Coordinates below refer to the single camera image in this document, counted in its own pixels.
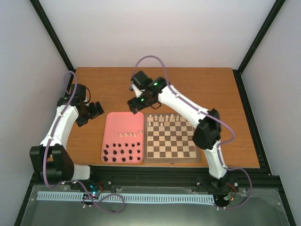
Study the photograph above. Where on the black aluminium frame rail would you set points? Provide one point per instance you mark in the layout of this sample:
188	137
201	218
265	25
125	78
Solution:
196	179

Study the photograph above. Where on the right black frame post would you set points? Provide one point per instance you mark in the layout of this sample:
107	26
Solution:
278	4

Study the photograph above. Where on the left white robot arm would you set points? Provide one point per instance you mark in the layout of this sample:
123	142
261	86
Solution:
50	160

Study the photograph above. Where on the wooden chessboard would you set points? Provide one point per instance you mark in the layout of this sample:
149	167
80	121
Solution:
170	143

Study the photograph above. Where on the pink plastic tray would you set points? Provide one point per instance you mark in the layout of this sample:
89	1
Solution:
123	122

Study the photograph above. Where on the black frame post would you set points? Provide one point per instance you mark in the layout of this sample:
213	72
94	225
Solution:
278	4
51	32

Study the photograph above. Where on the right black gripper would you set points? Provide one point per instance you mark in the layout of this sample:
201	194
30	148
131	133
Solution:
138	107

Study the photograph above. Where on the light blue cable duct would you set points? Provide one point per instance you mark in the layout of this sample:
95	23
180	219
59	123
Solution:
204	199

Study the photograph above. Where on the white queen piece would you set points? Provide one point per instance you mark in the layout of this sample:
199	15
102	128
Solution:
172	118

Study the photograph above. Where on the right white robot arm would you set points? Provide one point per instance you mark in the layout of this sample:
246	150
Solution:
207	124

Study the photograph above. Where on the left circuit board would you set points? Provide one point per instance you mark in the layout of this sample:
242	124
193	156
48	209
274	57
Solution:
97	188

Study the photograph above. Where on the left black frame post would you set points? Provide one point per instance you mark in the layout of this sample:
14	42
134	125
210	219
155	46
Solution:
51	32

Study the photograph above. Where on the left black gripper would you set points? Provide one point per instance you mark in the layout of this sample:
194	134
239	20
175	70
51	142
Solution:
81	121

